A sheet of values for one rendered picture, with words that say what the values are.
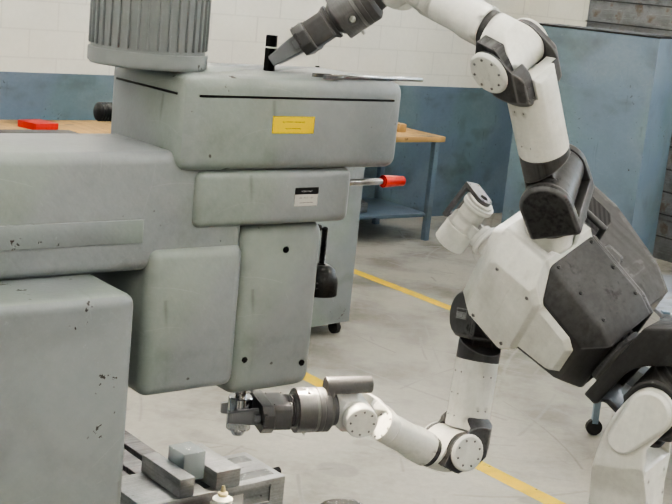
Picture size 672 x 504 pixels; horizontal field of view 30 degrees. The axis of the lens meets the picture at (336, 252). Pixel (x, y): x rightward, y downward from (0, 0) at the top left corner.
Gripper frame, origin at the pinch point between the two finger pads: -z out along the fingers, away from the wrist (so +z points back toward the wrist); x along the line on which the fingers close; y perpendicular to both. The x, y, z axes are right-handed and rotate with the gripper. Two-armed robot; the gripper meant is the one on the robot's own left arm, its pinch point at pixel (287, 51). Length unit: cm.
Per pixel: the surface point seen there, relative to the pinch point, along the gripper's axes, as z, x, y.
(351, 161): -0.9, -1.4, -22.8
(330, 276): -19.3, 14.0, -40.1
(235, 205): -19.3, -17.5, -17.8
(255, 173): -14.0, -14.7, -15.1
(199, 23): -6.6, -20.8, 10.5
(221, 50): -156, 752, 77
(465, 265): -84, 729, -166
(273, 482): -55, 21, -71
